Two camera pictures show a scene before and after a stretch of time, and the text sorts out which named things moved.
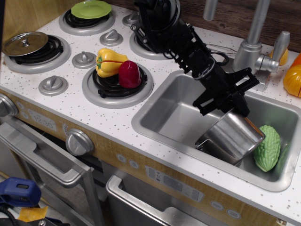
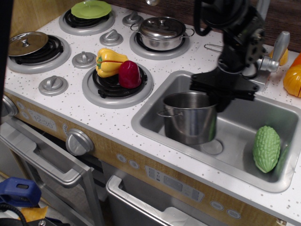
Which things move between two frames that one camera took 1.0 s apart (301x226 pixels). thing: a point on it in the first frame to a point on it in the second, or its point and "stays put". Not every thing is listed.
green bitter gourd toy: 266,156 stays put
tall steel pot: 232,138 to 190,117
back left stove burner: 81,27 stays put
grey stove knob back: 131,19 stays put
